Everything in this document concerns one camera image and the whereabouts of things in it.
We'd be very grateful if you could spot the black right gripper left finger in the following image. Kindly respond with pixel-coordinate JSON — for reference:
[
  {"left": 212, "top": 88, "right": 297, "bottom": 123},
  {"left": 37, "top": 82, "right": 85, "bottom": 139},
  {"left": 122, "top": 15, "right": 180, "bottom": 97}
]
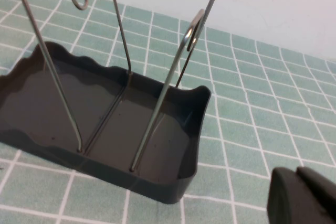
[{"left": 267, "top": 166, "right": 327, "bottom": 224}]

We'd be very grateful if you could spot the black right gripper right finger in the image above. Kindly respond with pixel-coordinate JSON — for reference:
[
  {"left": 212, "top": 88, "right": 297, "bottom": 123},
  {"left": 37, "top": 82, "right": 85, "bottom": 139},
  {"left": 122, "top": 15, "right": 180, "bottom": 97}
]
[{"left": 296, "top": 166, "right": 336, "bottom": 224}]

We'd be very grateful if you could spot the dark tray wire lid rack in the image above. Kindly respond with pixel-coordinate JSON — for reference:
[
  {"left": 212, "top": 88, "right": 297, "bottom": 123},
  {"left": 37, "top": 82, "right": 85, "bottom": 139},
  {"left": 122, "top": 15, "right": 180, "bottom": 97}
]
[{"left": 0, "top": 0, "right": 224, "bottom": 205}]

